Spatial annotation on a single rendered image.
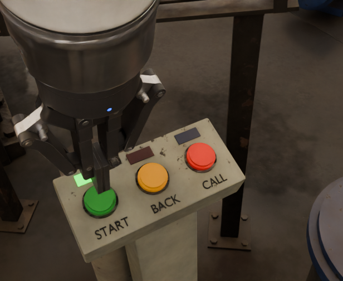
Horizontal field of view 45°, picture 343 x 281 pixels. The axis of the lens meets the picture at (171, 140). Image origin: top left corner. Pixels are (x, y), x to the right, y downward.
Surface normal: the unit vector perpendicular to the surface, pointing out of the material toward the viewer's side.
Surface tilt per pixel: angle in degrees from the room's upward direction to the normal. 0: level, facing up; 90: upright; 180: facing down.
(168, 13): 6
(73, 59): 108
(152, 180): 20
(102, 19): 121
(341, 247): 0
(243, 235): 0
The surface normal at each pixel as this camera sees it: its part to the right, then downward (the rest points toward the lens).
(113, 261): 0.11, 0.68
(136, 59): 0.75, 0.62
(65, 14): -0.04, 0.95
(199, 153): 0.12, -0.47
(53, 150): 0.46, 0.81
